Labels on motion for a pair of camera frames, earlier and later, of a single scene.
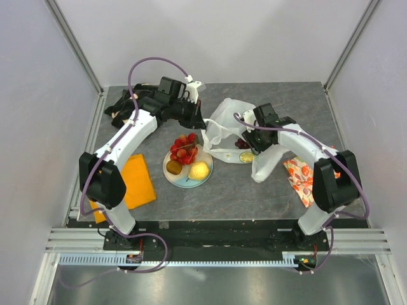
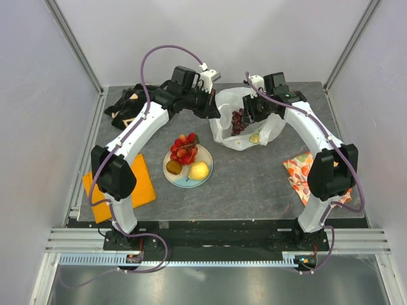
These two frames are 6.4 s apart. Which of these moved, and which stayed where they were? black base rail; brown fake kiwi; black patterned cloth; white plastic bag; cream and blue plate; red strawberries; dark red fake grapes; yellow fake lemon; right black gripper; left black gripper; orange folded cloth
Moved: dark red fake grapes; right black gripper; white plastic bag; left black gripper
Stayed: cream and blue plate; black patterned cloth; orange folded cloth; red strawberries; black base rail; brown fake kiwi; yellow fake lemon
